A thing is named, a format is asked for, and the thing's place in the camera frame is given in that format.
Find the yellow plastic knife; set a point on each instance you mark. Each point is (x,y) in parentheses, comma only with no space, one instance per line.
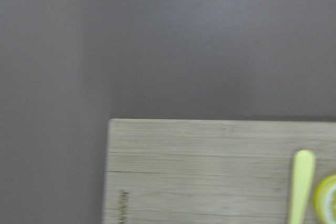
(302,173)

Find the lemon slice near handle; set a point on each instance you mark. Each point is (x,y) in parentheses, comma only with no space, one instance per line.
(324,200)

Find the bamboo cutting board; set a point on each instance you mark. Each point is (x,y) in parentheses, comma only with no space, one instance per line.
(207,171)

